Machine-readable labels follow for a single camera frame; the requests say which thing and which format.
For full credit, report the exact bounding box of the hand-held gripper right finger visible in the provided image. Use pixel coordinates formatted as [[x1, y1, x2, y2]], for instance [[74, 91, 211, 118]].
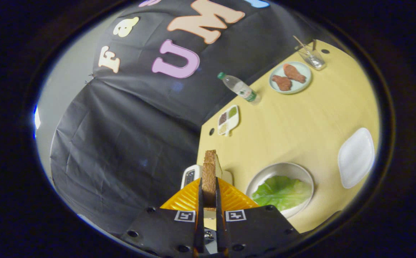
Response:
[[215, 177, 300, 258]]

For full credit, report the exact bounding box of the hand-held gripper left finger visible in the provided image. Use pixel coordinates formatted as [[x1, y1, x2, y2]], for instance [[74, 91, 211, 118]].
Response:
[[120, 178, 205, 258]]

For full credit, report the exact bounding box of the toasted bread slice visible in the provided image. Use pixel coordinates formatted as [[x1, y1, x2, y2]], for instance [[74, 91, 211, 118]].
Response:
[[201, 149, 223, 220]]

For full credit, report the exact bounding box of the green lettuce leaf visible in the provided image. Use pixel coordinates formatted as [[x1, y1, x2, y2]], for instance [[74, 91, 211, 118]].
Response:
[[252, 175, 313, 212]]

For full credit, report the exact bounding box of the cream toaster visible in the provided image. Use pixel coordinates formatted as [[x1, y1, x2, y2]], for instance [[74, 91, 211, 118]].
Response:
[[180, 164, 234, 190]]

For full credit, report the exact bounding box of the beige round plate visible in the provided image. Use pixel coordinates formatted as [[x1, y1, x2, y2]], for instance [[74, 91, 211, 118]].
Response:
[[245, 162, 315, 219]]

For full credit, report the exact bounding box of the white divided seasoning dish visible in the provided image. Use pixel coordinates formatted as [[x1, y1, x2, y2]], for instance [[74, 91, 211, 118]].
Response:
[[217, 105, 240, 137]]

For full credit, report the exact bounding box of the black backdrop cloth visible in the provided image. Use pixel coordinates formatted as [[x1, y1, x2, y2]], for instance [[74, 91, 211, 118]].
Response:
[[50, 0, 323, 235]]

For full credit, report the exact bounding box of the clear plastic water bottle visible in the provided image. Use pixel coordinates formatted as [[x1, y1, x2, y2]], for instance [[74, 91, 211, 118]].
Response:
[[217, 72, 262, 105]]

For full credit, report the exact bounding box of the brown meat piece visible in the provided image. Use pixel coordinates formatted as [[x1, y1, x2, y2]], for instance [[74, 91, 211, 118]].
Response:
[[272, 75, 293, 92], [283, 63, 307, 84]]

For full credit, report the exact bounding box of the pale green round plate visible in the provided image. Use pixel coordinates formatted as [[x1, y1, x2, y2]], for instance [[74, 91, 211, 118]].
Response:
[[269, 61, 312, 95]]

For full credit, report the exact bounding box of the white square plate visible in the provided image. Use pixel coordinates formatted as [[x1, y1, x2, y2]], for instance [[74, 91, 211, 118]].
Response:
[[338, 128, 375, 189]]

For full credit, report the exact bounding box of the clear glass utensil holder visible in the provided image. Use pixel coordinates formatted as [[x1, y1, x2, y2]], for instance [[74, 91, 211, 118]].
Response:
[[295, 46, 326, 71]]

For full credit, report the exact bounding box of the light wooden stick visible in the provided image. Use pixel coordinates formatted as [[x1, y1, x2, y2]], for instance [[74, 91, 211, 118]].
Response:
[[293, 35, 310, 54]]

